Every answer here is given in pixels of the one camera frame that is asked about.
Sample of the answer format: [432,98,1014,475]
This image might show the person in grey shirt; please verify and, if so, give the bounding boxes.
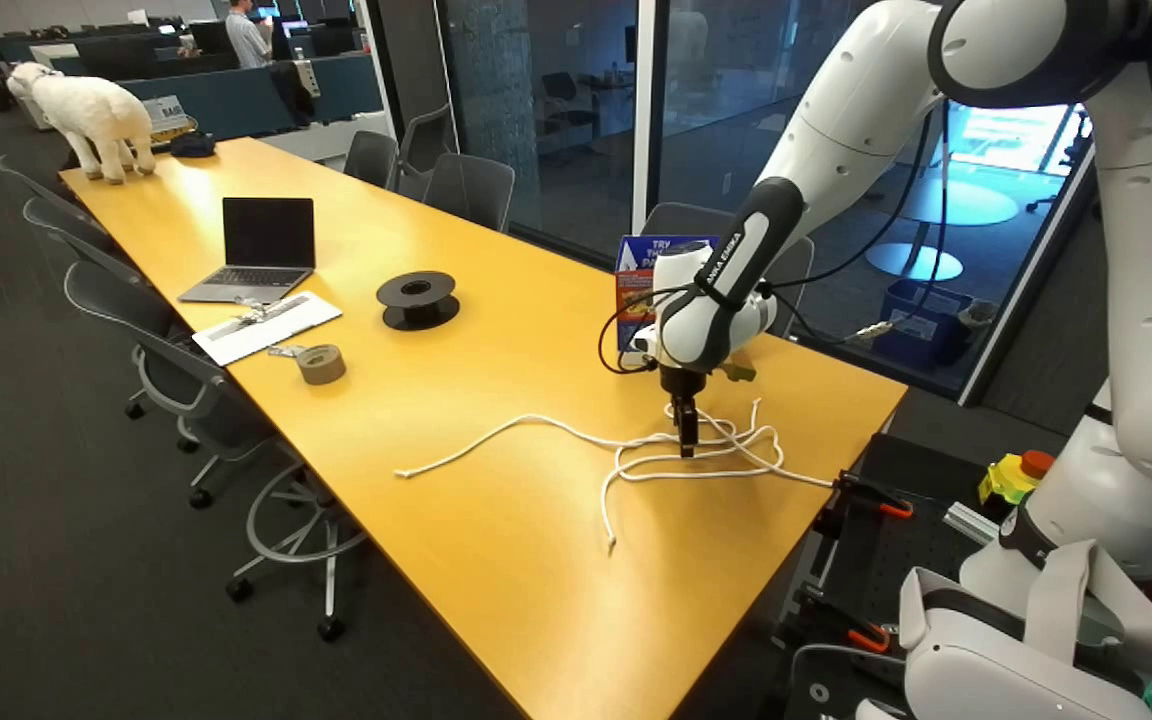
[218,0,279,74]

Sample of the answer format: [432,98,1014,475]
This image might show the white rope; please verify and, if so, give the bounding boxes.
[390,395,797,560]
[610,393,835,494]

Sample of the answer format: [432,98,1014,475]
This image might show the yellow red emergency stop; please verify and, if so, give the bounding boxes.
[977,448,1054,512]

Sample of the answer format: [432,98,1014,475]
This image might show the blue office partition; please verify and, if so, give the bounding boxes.
[120,51,389,146]

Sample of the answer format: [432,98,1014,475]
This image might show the orange black clamp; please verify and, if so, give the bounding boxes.
[838,621,904,661]
[827,470,921,528]

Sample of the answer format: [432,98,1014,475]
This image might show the blue printed carton box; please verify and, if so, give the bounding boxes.
[610,234,715,377]

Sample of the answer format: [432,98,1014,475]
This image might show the small pale desk box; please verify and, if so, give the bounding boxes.
[138,92,199,137]

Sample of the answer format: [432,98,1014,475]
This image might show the white VR headset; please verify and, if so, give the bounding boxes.
[894,538,1152,720]

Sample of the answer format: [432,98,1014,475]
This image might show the white polar bear figure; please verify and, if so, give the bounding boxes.
[3,60,160,183]

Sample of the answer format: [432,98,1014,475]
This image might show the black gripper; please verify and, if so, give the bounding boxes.
[654,362,712,464]

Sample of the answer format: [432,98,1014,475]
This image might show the open grey laptop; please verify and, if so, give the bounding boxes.
[176,193,321,307]

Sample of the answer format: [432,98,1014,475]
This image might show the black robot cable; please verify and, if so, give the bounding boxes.
[590,92,968,382]

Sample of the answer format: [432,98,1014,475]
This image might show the black filament spool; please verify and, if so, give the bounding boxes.
[370,270,463,331]

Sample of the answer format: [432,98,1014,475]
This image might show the small black desk object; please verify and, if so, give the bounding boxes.
[166,128,218,160]

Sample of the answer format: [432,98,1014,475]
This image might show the white paper sheets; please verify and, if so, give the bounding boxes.
[186,292,344,369]

